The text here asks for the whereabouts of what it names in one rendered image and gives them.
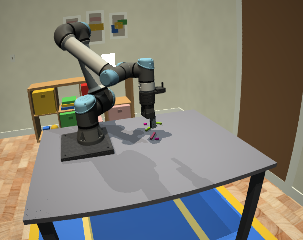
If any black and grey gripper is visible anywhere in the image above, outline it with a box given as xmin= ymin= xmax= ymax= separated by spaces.
xmin=138 ymin=82 xmax=166 ymax=129

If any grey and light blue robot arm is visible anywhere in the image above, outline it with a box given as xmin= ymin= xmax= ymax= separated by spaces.
xmin=54 ymin=22 xmax=155 ymax=146

